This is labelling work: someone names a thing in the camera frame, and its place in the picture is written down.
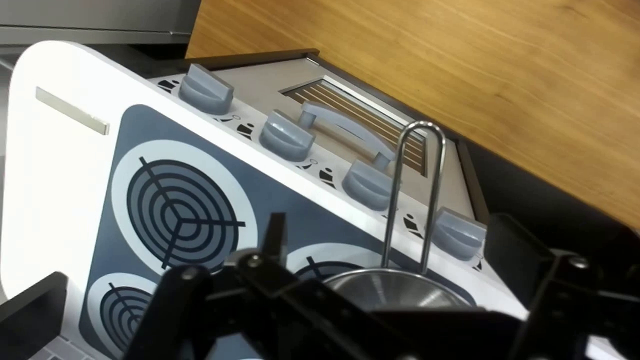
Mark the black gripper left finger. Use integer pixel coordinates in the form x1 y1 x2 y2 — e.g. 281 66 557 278
122 212 402 360

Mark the small silver pan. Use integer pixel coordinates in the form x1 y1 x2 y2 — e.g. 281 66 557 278
323 117 479 311

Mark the black and white toy kitchen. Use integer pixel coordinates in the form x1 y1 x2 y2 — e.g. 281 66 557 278
0 37 536 360

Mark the grey oven door handle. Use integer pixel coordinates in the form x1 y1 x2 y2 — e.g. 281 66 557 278
295 100 400 172

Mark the grey stove knob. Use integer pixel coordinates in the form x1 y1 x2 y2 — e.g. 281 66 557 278
430 203 490 263
340 157 398 214
256 108 319 164
177 62 238 117

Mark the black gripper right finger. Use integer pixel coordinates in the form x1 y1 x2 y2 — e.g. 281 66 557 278
508 246 640 360

